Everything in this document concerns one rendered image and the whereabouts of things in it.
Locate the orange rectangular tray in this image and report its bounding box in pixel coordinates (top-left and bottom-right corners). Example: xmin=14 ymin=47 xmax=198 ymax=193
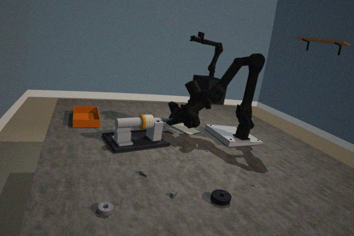
xmin=72 ymin=106 xmax=101 ymax=127

